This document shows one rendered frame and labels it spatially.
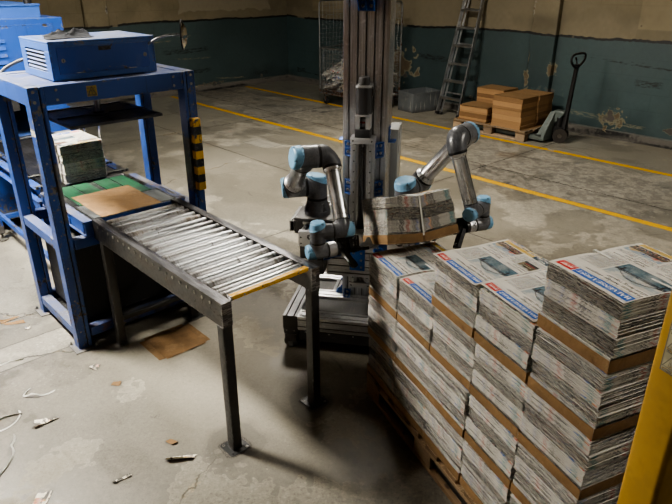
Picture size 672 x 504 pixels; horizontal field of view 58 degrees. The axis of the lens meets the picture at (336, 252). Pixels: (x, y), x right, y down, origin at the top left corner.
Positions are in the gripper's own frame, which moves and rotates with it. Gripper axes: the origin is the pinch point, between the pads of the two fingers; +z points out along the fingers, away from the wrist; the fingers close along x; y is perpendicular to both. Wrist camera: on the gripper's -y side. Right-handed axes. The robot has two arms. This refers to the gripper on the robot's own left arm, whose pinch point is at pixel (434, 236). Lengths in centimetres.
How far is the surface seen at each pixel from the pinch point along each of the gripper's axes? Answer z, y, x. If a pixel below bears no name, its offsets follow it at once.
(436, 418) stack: 41, -74, 50
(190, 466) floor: 140, -85, -7
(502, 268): 25, -10, 89
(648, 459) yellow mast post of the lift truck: 59, -43, 179
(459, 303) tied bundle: 41, -21, 81
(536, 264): 11, -11, 91
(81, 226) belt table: 170, 35, -98
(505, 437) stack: 41, -68, 99
